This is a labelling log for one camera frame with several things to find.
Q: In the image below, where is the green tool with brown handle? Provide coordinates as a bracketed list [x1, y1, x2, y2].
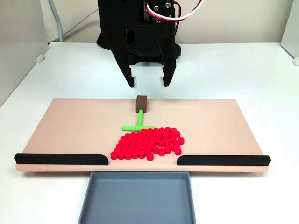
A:
[121, 95, 156, 132]

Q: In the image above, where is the beige board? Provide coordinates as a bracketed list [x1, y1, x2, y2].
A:
[15, 98, 269, 174]

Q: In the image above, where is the grey square tray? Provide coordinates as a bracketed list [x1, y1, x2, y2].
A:
[78, 171, 196, 224]

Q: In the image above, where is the red white black servo cable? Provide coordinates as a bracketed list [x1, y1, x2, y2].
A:
[145, 0, 206, 31]

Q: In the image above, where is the thin grey cable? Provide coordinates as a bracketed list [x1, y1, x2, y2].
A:
[62, 9, 99, 38]

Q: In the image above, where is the thick grey cable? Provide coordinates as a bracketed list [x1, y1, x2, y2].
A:
[50, 0, 64, 43]

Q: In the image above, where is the black rail strip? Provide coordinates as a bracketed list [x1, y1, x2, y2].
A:
[14, 153, 109, 166]
[177, 154, 271, 167]

